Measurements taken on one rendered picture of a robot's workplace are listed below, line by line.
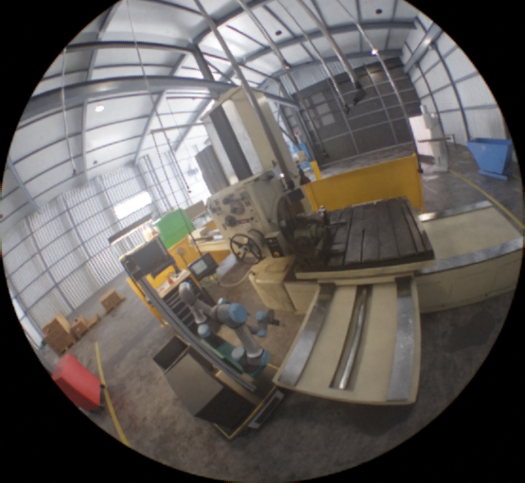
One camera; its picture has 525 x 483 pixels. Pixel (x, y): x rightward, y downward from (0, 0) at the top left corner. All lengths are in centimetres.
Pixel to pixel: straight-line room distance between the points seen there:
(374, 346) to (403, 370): 30
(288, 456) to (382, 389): 111
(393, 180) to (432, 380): 334
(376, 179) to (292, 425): 399
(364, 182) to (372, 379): 340
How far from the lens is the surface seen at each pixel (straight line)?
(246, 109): 241
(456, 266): 211
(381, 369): 133
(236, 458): 225
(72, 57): 855
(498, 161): 636
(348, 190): 396
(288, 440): 205
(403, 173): 395
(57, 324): 819
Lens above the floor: 196
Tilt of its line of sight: 16 degrees down
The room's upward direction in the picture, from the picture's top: 24 degrees counter-clockwise
